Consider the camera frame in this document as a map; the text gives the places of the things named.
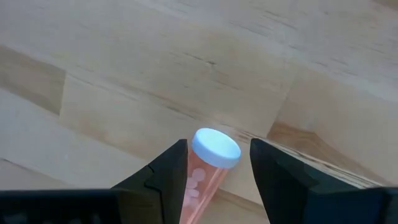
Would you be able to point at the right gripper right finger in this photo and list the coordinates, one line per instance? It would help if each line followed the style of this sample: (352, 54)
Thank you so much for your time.
(286, 193)

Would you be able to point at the pink bottle with round tablets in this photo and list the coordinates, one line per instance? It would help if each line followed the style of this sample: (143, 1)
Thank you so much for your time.
(214, 147)

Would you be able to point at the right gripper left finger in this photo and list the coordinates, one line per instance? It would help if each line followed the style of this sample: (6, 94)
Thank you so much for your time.
(164, 193)

